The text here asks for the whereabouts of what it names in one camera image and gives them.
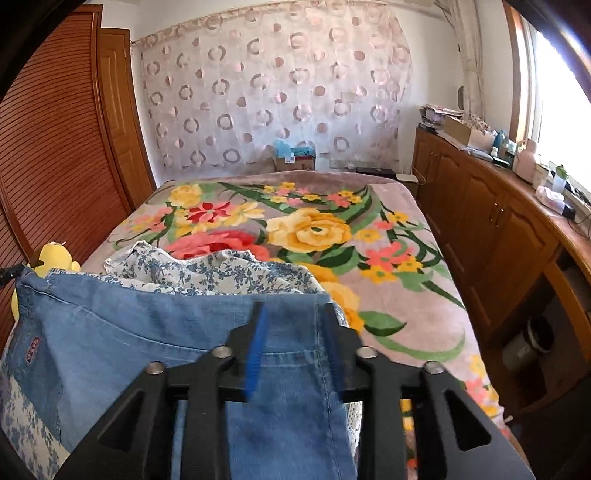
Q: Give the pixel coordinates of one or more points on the wooden sideboard cabinet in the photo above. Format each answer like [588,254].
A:
[485,217]

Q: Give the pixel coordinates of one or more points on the circle patterned sheer curtain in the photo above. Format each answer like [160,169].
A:
[277,92]

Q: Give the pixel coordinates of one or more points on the white tissue pack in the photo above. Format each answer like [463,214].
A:
[550,196]

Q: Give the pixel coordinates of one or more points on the floral plush blanket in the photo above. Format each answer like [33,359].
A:
[314,230]

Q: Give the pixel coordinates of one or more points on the window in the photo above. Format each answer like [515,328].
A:
[554,92]

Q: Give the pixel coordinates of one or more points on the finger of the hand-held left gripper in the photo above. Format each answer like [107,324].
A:
[9,273]

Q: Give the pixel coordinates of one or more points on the brown cardboard box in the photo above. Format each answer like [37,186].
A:
[295,165]

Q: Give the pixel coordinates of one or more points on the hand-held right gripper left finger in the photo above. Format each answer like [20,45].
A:
[256,344]

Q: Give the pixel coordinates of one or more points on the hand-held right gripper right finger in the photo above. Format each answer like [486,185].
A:
[333,350]

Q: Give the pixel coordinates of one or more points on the yellow plush toy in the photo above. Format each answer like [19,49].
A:
[53,258]

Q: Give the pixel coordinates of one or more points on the white blue floral sheet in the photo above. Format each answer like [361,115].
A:
[207,274]

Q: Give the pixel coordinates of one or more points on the open flat cardboard box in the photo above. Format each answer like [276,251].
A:
[464,131]

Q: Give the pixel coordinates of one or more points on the stack of papers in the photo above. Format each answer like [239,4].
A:
[436,115]

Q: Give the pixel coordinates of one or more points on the floral window curtain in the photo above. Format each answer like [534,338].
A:
[468,69]

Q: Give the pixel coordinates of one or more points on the blue gift bag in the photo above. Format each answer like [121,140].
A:
[288,148]

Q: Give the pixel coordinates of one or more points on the pink container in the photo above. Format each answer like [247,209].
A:
[526,161]

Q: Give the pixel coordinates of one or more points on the blue denim pants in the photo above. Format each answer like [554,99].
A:
[138,332]

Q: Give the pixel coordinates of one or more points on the black flat box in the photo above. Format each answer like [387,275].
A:
[376,172]

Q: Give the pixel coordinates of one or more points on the wooden panel door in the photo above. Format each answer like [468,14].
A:
[122,115]

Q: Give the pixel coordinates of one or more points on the wooden louvered wardrobe door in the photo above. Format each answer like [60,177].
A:
[55,161]

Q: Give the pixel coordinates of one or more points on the grey trash bin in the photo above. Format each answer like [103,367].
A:
[526,344]

